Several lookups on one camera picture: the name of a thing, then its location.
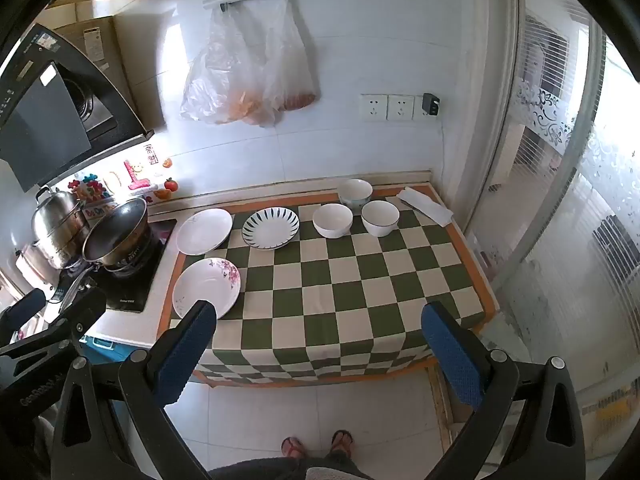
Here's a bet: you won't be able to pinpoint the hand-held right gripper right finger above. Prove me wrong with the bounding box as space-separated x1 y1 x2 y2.
421 301 587 480

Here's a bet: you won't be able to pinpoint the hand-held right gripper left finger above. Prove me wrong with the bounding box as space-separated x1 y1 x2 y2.
51 300 218 480

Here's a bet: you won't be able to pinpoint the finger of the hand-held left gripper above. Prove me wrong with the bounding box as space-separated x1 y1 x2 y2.
47 285 107 348
0 287 47 334

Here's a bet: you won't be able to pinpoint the white ceramic bowl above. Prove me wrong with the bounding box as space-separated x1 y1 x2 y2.
312 203 354 239
361 200 400 237

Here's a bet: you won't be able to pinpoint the white bowl blue pattern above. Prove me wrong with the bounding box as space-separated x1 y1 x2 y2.
337 178 374 211

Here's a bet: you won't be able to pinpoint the blue box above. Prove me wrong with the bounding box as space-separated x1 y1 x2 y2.
80 332 151 366

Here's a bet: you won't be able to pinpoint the black stove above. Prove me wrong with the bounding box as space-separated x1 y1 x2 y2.
50 217 179 314

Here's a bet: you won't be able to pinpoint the white plate pink flowers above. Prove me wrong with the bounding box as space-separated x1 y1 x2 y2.
172 257 242 321

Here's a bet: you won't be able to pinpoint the black frying pan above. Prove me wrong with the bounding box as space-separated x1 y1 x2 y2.
60 197 151 306

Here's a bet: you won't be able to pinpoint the stainless steel pot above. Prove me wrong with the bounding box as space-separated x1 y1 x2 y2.
31 186 90 269

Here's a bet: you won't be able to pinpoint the plain white plate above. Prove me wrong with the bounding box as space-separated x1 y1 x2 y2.
176 208 234 256

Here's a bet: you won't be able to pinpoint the person's dark trousers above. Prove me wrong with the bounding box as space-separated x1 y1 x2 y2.
207 451 401 480

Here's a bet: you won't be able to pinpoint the frosted glass sliding door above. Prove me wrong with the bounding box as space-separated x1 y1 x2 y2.
470 0 640 461

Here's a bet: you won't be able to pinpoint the green white checkered tablecloth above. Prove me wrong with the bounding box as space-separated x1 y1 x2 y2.
167 182 499 389

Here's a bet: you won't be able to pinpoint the folded white towel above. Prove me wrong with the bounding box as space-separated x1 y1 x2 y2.
397 186 454 227

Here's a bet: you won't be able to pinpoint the white plate dark stripes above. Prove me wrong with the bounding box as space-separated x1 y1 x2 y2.
242 207 300 250

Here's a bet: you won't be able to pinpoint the black range hood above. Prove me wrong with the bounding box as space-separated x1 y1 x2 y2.
0 22 155 193

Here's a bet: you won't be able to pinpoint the steel hood chimney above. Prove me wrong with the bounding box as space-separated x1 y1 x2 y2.
54 15 151 133

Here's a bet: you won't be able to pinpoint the clear plastic bag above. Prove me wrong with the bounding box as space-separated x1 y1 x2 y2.
180 5 282 128
262 0 321 113

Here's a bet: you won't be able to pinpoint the colourful wall stickers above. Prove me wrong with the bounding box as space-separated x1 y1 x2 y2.
67 142 180 218

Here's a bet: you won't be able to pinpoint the white wall outlet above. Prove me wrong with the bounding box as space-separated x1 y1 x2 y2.
361 94 388 122
388 94 415 122

